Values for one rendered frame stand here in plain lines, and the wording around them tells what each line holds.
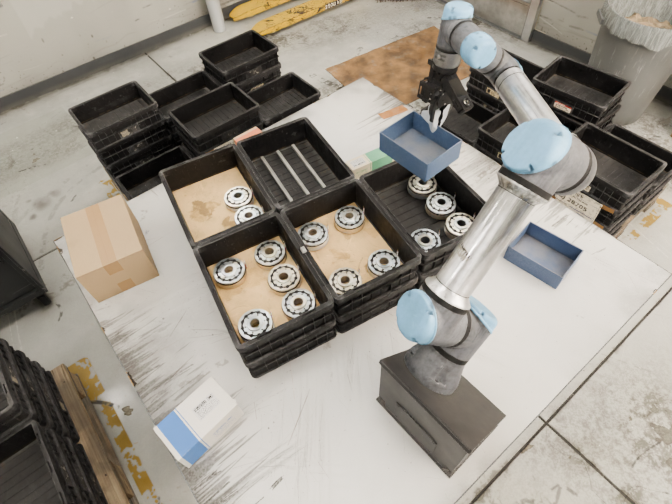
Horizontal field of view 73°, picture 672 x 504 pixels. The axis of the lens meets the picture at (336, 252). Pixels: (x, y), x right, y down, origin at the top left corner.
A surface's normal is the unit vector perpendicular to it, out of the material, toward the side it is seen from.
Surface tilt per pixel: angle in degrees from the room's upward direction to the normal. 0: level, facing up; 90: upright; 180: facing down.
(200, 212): 0
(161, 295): 0
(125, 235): 0
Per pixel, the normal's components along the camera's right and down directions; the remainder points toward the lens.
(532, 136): -0.69, -0.32
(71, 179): -0.05, -0.59
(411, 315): -0.82, -0.10
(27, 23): 0.63, 0.61
